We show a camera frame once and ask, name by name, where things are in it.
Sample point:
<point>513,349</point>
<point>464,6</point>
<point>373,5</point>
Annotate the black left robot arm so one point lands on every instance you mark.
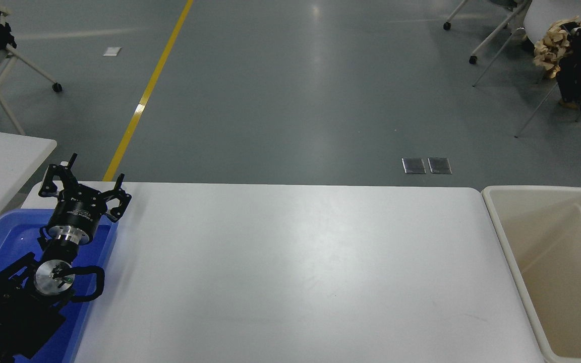
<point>8,322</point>

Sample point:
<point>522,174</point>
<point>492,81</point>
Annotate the blue plastic tray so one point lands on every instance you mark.
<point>3,237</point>

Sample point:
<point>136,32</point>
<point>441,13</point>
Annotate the wheeled chair white legs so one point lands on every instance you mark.
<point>492,35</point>

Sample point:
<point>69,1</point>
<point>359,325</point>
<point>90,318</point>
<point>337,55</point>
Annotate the metal floor plate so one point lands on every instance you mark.
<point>414,166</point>
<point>440,166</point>

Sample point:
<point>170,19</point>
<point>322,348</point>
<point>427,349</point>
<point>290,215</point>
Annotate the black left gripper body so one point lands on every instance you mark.
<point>75,214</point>

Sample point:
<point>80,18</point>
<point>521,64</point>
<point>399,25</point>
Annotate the white shell chair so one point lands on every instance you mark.
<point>547,15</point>

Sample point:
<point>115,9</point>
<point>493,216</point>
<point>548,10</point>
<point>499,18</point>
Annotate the large pale plastic bin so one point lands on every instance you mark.
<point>547,262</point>

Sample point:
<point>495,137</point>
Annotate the tan paper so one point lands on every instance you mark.
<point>553,48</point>

